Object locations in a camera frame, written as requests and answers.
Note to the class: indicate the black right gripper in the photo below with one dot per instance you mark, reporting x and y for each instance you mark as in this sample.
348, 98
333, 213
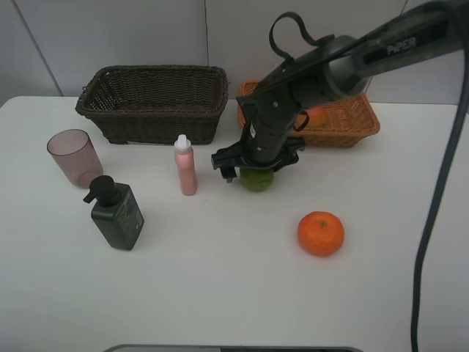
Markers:
265, 141

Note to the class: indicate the green lime fruit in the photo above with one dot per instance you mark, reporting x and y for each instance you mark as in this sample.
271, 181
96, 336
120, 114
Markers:
256, 179

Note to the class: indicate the pink bottle white cap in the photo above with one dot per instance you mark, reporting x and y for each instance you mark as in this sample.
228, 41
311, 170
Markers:
184, 159

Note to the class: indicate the red yellow peach fruit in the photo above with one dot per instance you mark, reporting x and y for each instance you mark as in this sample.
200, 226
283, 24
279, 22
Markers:
316, 117

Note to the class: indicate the orange tangerine fruit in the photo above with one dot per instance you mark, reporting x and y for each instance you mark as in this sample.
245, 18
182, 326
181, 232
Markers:
320, 233

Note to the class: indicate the translucent pink plastic cup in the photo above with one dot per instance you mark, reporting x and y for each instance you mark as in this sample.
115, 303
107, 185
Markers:
75, 155

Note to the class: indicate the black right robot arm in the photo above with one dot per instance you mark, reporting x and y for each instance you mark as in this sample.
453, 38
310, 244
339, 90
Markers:
337, 68

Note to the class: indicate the orange wicker basket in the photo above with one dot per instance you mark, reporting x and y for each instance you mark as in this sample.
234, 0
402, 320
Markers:
349, 121

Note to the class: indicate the dark brown wicker basket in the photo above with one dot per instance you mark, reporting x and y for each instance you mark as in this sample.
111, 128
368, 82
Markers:
154, 104

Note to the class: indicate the dark green pump bottle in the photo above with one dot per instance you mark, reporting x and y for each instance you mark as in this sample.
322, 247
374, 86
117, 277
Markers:
116, 212

